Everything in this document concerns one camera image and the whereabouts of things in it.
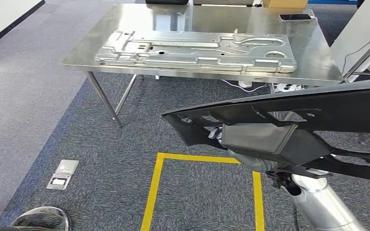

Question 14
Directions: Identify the blue panel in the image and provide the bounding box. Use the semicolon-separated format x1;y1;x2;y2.
307;0;358;4

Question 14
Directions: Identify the stamped silver metal panel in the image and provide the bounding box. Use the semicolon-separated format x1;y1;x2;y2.
94;30;297;73

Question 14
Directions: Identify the silver floor socket box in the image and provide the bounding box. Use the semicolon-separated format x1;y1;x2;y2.
47;159;79;191

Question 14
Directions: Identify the white cable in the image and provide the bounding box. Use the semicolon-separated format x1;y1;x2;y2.
221;79;270;93

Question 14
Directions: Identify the black smartphone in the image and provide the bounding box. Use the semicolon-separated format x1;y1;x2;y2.
278;13;313;22

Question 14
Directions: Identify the long black plastic part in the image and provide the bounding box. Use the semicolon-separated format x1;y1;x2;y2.
161;78;370;184

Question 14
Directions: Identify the white power strip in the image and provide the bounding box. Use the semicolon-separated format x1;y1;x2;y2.
274;83;304;93

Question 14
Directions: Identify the yellow floor tape square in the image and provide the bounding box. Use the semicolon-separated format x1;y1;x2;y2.
139;152;265;231

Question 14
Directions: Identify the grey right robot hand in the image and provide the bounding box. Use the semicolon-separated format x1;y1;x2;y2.
208;127;269;173

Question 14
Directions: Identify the tan cardboard box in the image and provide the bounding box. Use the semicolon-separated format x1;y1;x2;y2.
263;0;308;9

